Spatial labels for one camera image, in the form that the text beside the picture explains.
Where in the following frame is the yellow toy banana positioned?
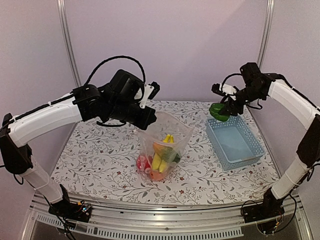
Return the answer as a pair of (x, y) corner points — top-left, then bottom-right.
(151, 134), (174, 173)

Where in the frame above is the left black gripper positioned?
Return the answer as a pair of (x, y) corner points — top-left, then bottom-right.
(107, 99), (158, 131)

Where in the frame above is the light blue perforated basket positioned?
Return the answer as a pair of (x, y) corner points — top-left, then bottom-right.
(205, 116), (266, 171)

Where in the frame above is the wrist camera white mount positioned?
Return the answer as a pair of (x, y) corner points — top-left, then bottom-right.
(211, 73), (241, 100)
(134, 81), (160, 109)

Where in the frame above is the clear zip top bag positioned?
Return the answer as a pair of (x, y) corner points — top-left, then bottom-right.
(136, 111), (194, 181)

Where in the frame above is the green toy watermelon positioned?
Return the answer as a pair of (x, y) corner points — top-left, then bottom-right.
(172, 153), (181, 164)

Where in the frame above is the left black braided cable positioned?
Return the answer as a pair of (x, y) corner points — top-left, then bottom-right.
(83, 55), (147, 88)

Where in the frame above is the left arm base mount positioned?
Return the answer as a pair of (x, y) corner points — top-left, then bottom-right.
(48, 184), (93, 223)

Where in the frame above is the red toy apple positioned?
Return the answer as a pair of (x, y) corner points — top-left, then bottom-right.
(136, 155), (152, 174)

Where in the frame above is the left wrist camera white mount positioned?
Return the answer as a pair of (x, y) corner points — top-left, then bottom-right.
(134, 81), (160, 109)

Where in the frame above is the green toy pepper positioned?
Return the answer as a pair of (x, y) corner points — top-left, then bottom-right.
(209, 103), (230, 122)

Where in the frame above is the orange toy orange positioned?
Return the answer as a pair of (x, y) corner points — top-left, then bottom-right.
(149, 171), (167, 181)

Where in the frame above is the left aluminium frame post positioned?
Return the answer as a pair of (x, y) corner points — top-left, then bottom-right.
(56, 0), (81, 87)

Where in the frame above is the orange green toy mango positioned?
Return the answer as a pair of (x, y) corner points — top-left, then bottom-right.
(152, 142), (173, 160)

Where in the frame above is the right aluminium frame post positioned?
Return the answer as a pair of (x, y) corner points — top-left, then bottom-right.
(257, 0), (275, 68)

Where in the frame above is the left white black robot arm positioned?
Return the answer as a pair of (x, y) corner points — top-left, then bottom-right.
(0, 69), (160, 217)

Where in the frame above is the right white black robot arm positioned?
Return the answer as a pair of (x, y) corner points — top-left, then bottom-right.
(212, 62), (320, 218)

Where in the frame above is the front aluminium rail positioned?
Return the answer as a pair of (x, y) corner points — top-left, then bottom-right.
(21, 194), (315, 240)

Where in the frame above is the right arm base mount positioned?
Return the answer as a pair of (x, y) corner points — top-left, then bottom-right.
(240, 189), (285, 235)

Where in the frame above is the aluminium frame post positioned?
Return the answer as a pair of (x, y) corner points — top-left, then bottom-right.
(257, 0), (275, 68)
(56, 0), (81, 87)

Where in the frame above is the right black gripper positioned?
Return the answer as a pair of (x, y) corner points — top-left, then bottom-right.
(218, 84), (265, 116)

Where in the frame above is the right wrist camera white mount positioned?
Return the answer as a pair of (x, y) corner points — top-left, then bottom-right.
(211, 73), (241, 100)

